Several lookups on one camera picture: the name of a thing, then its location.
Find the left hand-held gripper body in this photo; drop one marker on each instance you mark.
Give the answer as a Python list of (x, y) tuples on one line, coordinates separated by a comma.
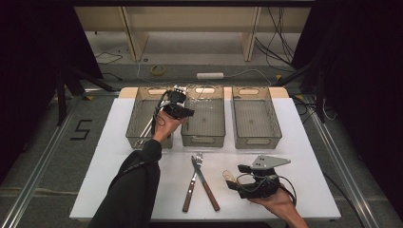
[(174, 98)]

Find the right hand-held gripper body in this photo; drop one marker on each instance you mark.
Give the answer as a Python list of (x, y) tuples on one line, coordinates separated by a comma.
[(263, 183)]

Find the mesh basket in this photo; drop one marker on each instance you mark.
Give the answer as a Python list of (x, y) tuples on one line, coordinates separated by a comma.
[(256, 117), (206, 120), (136, 114)]

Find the person's left hand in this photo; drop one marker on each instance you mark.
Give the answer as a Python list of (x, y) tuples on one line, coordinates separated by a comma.
[(164, 126)]

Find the person's right hand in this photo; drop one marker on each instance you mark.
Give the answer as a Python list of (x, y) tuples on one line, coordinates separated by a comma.
[(282, 204)]

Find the yellow tape roll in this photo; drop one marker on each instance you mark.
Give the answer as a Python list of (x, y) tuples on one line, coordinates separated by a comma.
[(151, 70)]

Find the white power strip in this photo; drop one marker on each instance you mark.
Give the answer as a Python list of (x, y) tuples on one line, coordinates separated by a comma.
[(209, 76)]

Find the beige wooden shelf unit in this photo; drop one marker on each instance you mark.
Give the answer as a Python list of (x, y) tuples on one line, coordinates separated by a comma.
[(190, 19)]

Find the black metal stand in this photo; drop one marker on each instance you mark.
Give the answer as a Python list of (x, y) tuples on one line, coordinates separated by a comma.
[(320, 104), (60, 101)]

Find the dark curtain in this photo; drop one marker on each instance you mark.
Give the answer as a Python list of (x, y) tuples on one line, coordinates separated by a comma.
[(364, 63), (28, 47)]

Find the aluminium floor rail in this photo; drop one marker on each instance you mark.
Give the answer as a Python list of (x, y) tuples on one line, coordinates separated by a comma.
[(101, 91), (349, 177), (34, 177)]

